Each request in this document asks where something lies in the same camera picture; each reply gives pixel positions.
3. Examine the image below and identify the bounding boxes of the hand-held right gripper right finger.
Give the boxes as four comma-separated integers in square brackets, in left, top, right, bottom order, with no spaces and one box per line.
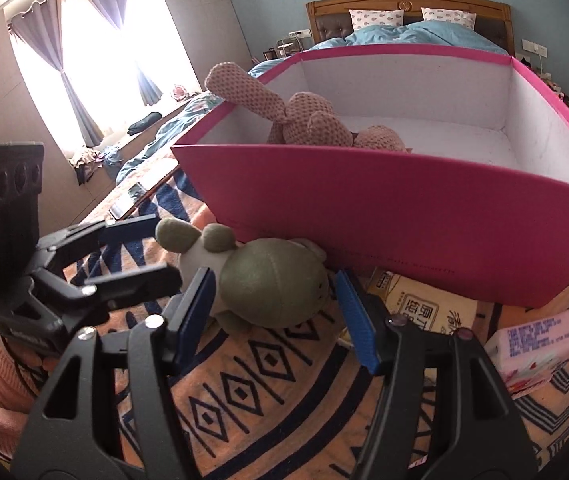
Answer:
[335,267,540,480]

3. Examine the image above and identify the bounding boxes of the green plush frog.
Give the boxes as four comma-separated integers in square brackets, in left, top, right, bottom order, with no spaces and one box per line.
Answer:
[155,217,329,333]

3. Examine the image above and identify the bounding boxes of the wooden headboard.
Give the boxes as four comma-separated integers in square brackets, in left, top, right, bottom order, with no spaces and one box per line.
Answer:
[305,0,515,56]

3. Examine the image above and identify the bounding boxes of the pile of clothes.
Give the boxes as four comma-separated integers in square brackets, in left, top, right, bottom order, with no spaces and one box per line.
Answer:
[69,142,125,186]

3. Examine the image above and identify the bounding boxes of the blue duvet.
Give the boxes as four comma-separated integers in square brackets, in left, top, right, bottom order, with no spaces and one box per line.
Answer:
[114,20,510,186]

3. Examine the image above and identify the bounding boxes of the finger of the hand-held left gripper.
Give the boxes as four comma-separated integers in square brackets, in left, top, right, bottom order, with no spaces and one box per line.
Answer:
[29,262,182,321]
[34,214,162,271]

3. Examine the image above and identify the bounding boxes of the white dotted pillow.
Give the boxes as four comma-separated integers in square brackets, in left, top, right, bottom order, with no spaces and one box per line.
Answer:
[421,7,477,31]
[348,8,405,32]

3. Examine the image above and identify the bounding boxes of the black pouch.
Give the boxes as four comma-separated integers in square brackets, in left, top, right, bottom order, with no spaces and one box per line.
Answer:
[128,112,162,136]

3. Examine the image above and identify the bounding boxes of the pink floral tissue pack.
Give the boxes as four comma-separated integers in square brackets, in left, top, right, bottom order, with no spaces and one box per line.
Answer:
[484,307,569,401]

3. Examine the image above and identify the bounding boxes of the orange patterned blanket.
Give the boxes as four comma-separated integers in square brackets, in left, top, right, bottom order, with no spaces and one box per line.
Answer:
[62,167,569,480]

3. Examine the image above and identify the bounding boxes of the pink knitted plush rabbit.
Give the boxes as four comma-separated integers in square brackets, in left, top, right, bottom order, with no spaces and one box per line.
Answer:
[205,61,407,153]

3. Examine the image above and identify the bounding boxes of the purple curtain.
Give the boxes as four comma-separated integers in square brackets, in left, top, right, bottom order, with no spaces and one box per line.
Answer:
[77,0,162,106]
[9,0,105,148]

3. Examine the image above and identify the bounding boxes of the pink cardboard box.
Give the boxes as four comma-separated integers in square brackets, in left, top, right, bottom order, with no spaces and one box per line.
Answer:
[170,42,569,308]

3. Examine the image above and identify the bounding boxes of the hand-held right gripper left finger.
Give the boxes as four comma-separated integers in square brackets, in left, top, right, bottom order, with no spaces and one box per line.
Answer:
[12,266,218,480]

